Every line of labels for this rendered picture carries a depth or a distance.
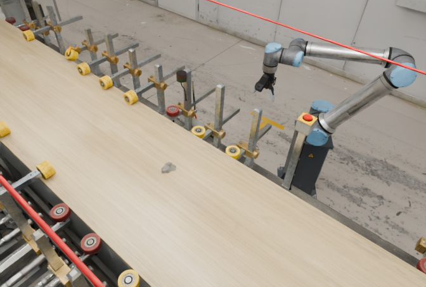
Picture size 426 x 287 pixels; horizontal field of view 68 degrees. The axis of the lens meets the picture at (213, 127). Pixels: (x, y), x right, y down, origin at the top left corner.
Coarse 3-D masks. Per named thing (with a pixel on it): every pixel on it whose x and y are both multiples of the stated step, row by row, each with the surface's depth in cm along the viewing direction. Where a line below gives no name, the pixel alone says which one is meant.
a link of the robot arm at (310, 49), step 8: (296, 40) 189; (304, 48) 186; (312, 48) 185; (320, 48) 183; (328, 48) 182; (336, 48) 180; (344, 48) 179; (360, 48) 177; (368, 48) 176; (376, 48) 177; (392, 48) 172; (312, 56) 189; (320, 56) 186; (328, 56) 184; (336, 56) 182; (344, 56) 180; (352, 56) 178; (360, 56) 177; (368, 56) 175; (384, 56) 172; (392, 56) 170; (384, 64) 174
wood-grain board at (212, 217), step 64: (0, 64) 230; (64, 64) 233; (64, 128) 182; (128, 128) 184; (64, 192) 149; (128, 192) 151; (192, 192) 152; (256, 192) 154; (128, 256) 128; (192, 256) 129; (256, 256) 130; (320, 256) 131; (384, 256) 132
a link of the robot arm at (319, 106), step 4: (316, 100) 217; (320, 100) 217; (324, 100) 218; (312, 104) 215; (316, 104) 213; (320, 104) 213; (324, 104) 214; (328, 104) 214; (312, 108) 214; (316, 108) 210; (320, 108) 209; (324, 108) 209; (328, 108) 210; (312, 112) 213; (316, 112) 210; (320, 112) 209; (324, 112) 209
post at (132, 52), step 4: (128, 52) 211; (132, 52) 210; (132, 56) 212; (132, 60) 213; (136, 60) 216; (132, 64) 216; (136, 64) 218; (132, 68) 218; (132, 76) 224; (136, 76) 223; (136, 80) 225; (136, 84) 226; (136, 88) 229; (140, 96) 235
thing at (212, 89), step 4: (212, 88) 224; (204, 92) 220; (208, 92) 220; (200, 96) 216; (204, 96) 219; (192, 100) 213; (196, 100) 213; (200, 100) 217; (192, 104) 211; (180, 112) 204; (176, 116) 202
